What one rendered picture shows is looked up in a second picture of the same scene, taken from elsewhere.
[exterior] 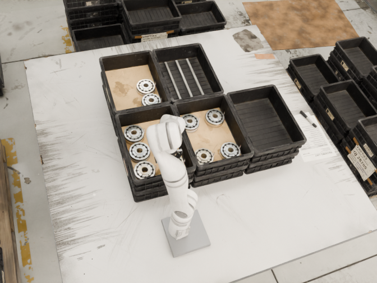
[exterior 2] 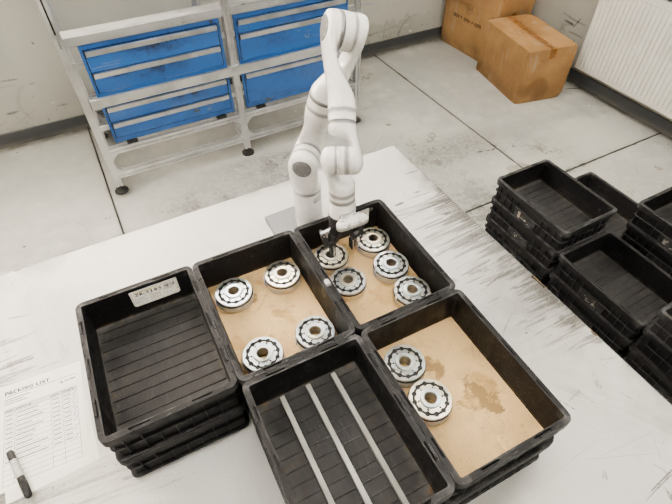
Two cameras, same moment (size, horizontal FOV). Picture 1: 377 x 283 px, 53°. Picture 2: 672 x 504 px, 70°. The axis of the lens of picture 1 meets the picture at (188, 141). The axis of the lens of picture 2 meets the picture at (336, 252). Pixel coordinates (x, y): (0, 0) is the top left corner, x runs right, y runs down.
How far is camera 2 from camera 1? 196 cm
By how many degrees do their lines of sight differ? 77
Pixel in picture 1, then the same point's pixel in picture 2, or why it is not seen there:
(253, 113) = (170, 398)
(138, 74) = (464, 448)
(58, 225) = (460, 214)
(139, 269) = not seen: hidden behind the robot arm
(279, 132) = (121, 361)
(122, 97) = (469, 372)
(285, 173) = not seen: hidden behind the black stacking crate
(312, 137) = (33, 423)
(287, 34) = not seen: outside the picture
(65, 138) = (528, 320)
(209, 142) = (272, 311)
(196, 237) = (285, 219)
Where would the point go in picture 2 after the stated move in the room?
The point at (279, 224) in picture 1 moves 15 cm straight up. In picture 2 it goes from (162, 257) to (149, 225)
